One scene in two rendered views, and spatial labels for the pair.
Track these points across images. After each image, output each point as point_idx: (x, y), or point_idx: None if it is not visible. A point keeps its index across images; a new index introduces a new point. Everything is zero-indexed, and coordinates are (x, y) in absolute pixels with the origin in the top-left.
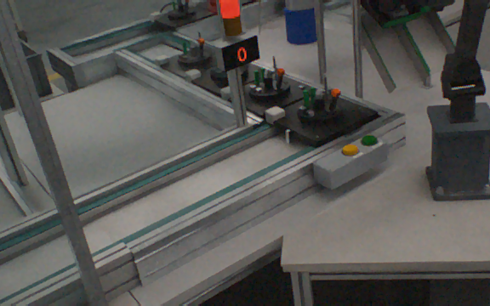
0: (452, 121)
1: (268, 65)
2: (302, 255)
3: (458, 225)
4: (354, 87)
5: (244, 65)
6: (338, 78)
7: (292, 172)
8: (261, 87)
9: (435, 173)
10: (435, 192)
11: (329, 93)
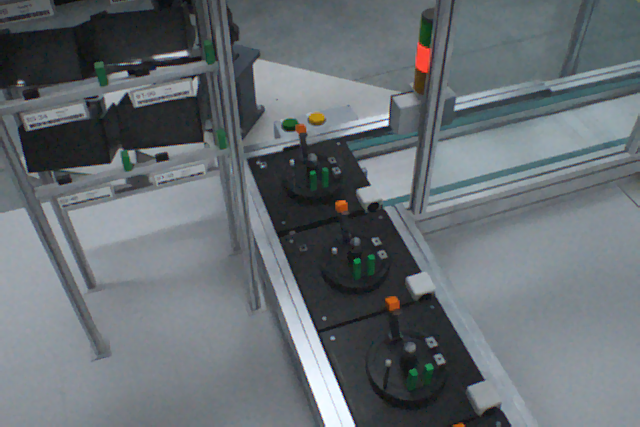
0: (238, 53)
1: (316, 381)
2: None
3: (268, 87)
4: (182, 336)
5: (371, 362)
6: (182, 386)
7: (385, 114)
8: (366, 262)
9: (254, 103)
10: (260, 107)
11: (273, 221)
